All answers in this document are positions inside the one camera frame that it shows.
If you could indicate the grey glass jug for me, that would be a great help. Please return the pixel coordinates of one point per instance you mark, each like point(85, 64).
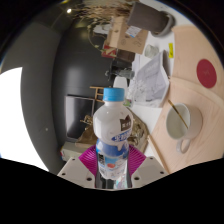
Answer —
point(121, 73)

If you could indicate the wooden stir stick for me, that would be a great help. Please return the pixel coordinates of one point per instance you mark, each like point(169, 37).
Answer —
point(178, 113)

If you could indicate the wooden easel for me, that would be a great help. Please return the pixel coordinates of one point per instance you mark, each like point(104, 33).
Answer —
point(97, 93)

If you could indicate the open newspaper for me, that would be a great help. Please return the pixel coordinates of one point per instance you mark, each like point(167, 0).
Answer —
point(150, 83)

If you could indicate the grey pot with dried plant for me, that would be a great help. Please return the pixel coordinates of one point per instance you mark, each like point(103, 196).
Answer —
point(146, 16)

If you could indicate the white ceramic mug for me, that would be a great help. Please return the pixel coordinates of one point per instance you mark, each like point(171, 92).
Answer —
point(193, 123)

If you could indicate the flat round red coaster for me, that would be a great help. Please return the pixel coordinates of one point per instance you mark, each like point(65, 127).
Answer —
point(206, 73)

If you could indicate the round ceiling spotlight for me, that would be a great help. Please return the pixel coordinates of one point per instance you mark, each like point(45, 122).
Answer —
point(69, 10)

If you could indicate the white blue-capped drink bottle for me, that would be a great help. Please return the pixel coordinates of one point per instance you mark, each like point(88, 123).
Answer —
point(111, 133)

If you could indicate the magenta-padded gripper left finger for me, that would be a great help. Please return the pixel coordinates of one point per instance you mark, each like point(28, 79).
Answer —
point(86, 160)

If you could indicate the black wall screen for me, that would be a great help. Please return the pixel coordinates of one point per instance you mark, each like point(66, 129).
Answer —
point(78, 113)

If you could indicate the grey round pot saucer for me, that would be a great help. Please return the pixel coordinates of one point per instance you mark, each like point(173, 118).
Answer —
point(168, 26)

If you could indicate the small white cup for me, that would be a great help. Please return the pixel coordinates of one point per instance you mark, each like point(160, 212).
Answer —
point(151, 51)

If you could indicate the red box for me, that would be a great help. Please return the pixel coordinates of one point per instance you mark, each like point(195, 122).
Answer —
point(108, 51)

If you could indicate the yellow sticky note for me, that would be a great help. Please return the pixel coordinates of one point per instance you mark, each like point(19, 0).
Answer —
point(171, 50)

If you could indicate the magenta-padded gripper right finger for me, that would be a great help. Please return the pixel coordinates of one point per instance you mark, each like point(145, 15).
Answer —
point(137, 160)

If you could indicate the white chair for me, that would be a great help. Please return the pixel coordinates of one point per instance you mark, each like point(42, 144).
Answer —
point(120, 82)

